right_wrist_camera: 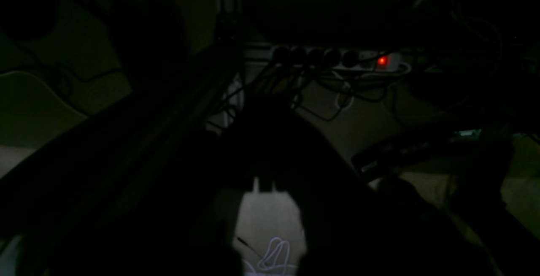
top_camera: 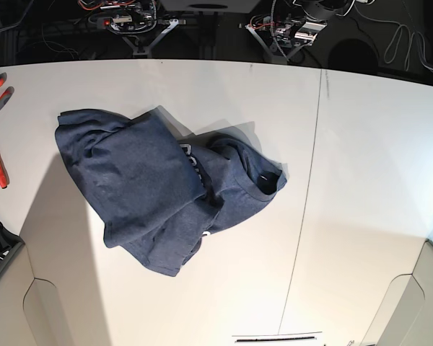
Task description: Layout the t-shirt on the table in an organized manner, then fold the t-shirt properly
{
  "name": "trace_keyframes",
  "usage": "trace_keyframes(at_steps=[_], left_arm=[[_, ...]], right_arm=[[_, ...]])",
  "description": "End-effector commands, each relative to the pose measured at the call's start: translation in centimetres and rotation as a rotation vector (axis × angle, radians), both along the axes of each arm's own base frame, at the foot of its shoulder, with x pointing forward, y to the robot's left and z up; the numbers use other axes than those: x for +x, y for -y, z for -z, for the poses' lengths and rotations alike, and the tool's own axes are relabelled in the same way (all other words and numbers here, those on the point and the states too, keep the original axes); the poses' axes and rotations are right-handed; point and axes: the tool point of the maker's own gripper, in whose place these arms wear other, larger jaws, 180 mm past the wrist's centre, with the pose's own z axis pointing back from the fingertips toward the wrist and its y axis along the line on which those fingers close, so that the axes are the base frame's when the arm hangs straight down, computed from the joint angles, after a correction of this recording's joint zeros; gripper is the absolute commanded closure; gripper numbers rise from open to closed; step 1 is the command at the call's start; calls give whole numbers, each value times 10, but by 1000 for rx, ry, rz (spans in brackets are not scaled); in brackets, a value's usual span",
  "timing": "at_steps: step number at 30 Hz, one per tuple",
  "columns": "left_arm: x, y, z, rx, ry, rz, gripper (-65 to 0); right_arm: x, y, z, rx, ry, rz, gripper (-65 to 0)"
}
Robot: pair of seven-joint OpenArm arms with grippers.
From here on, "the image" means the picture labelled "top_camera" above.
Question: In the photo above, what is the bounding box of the blue grey t-shirt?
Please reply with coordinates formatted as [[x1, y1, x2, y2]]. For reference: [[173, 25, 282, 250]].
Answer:
[[55, 109, 287, 277]]

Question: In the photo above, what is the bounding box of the grey side panel right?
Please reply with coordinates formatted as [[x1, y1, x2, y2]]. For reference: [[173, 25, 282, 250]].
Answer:
[[361, 241, 433, 345]]

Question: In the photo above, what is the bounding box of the arm base mount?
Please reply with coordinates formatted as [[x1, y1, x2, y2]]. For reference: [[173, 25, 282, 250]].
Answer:
[[237, 0, 347, 64], [77, 0, 187, 58]]

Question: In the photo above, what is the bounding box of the grey white cable bundle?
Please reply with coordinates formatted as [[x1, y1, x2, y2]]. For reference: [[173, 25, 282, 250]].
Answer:
[[353, 0, 433, 75]]

